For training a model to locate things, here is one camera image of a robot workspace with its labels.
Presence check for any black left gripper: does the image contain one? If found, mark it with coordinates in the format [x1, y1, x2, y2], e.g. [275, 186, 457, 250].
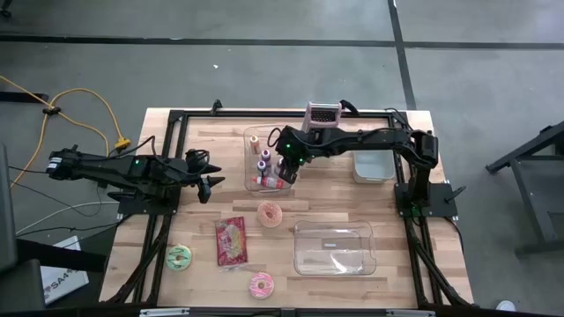
[180, 149, 226, 204]

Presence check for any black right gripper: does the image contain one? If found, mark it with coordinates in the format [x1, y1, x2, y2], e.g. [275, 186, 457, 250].
[277, 151, 309, 185]

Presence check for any red paint bottle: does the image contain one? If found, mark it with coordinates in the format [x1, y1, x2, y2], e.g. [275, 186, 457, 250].
[250, 174, 286, 190]

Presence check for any orange sprinkled donut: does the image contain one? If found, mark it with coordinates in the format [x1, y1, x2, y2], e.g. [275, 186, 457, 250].
[256, 200, 284, 229]

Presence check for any red snack packet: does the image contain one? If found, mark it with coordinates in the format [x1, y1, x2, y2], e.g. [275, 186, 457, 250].
[214, 216, 249, 268]

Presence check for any green iced donut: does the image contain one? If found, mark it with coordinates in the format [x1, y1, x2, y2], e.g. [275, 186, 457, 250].
[165, 244, 193, 272]

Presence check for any pink iced donut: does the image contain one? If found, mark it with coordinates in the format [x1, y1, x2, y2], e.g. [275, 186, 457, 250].
[249, 271, 275, 300]

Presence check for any narrow clear plastic bin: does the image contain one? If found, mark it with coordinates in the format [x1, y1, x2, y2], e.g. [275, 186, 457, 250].
[242, 124, 295, 194]

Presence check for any grey plastic bin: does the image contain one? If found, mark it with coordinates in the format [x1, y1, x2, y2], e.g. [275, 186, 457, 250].
[352, 148, 397, 185]

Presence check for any wide clear plastic bin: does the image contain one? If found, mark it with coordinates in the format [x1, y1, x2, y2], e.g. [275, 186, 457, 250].
[293, 219, 378, 276]

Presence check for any black bar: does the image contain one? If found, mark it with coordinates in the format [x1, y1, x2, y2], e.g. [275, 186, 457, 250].
[16, 239, 108, 274]

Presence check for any white printed box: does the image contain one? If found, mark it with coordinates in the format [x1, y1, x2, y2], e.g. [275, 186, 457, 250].
[40, 235, 90, 306]

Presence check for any black floor strip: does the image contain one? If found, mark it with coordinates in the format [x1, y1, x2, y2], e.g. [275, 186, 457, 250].
[0, 91, 50, 104]

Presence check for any grey flat panel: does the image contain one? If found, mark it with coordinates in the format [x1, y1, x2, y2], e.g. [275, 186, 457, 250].
[0, 144, 19, 272]

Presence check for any grey block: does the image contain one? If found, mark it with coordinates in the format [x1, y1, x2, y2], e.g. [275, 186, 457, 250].
[0, 258, 47, 314]

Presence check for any black metal stand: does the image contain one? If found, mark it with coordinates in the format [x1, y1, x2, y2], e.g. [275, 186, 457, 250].
[485, 119, 564, 257]

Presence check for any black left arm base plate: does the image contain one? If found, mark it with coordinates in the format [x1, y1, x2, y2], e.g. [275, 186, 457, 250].
[108, 189, 182, 217]

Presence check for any white floor cable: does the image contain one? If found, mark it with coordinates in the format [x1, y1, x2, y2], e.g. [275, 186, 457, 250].
[15, 200, 121, 234]

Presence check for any silver bracket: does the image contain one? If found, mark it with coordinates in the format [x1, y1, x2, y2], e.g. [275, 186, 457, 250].
[386, 309, 435, 317]
[139, 307, 190, 317]

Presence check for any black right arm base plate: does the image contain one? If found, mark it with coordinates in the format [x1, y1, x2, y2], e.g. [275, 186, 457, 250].
[394, 182, 467, 219]

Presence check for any black floor cable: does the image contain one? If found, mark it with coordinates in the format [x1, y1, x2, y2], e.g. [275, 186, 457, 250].
[7, 165, 50, 176]
[8, 179, 103, 218]
[15, 214, 133, 238]

